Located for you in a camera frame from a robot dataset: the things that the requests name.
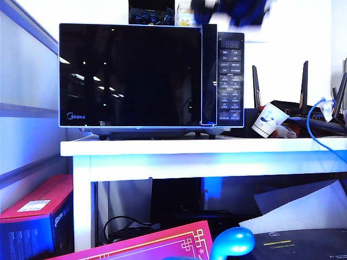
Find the black white Midea microwave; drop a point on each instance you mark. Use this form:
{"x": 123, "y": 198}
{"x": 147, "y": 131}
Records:
{"x": 230, "y": 81}

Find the white foam sheet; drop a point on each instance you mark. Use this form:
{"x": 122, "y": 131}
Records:
{"x": 311, "y": 211}

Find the white paper cup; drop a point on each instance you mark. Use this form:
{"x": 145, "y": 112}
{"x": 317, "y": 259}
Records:
{"x": 267, "y": 119}

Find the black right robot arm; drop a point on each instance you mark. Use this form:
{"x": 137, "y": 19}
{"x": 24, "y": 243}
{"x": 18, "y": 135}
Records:
{"x": 238, "y": 10}

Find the magenta gift box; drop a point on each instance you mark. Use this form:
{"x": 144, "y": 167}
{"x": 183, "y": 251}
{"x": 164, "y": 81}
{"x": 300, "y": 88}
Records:
{"x": 162, "y": 243}

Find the white blue snack box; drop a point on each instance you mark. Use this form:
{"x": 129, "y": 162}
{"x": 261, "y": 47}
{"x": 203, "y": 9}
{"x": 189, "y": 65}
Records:
{"x": 184, "y": 16}

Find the gray blue office partition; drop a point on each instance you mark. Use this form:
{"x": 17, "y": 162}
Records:
{"x": 27, "y": 67}

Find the dark blue-speckled framed board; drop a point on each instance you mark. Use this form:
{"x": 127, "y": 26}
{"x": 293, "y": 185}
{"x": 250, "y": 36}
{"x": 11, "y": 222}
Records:
{"x": 149, "y": 13}

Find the black glass microwave door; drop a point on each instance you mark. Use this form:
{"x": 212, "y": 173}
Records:
{"x": 130, "y": 75}

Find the white table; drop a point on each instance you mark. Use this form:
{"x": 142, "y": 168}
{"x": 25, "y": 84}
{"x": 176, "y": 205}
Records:
{"x": 162, "y": 146}

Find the blue glossy rounded object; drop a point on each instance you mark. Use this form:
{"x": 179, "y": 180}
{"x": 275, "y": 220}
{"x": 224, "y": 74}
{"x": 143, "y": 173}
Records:
{"x": 233, "y": 241}

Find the red white small carton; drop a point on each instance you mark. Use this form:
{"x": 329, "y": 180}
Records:
{"x": 287, "y": 131}

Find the black paper shredder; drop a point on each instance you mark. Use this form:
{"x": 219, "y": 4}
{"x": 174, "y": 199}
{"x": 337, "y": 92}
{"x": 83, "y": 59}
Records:
{"x": 298, "y": 243}

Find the red blue cardboard box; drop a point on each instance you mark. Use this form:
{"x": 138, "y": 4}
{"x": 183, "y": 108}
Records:
{"x": 32, "y": 195}

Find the black rectangular case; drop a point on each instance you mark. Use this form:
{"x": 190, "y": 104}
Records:
{"x": 176, "y": 195}

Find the black router with antennas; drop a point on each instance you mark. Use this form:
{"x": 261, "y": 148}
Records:
{"x": 295, "y": 108}

